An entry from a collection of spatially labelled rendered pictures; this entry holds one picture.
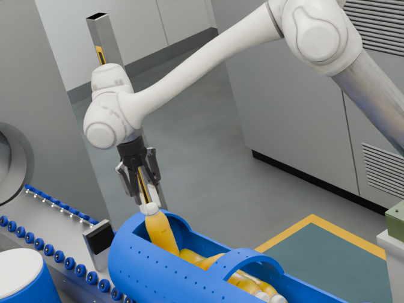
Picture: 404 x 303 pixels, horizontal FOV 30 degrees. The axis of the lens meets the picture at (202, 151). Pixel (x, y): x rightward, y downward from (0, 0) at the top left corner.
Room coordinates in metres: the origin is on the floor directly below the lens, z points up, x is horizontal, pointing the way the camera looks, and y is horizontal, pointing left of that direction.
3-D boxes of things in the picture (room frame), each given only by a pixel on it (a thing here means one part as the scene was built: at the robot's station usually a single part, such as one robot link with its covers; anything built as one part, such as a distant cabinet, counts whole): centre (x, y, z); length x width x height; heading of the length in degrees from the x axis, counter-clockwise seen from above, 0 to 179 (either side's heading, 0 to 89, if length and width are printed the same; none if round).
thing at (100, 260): (2.22, 0.41, 1.00); 0.10 x 0.04 x 0.15; 124
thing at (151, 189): (1.90, 0.17, 1.32); 0.03 x 0.01 x 0.07; 33
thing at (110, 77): (1.88, 0.19, 1.65); 0.13 x 0.11 x 0.16; 171
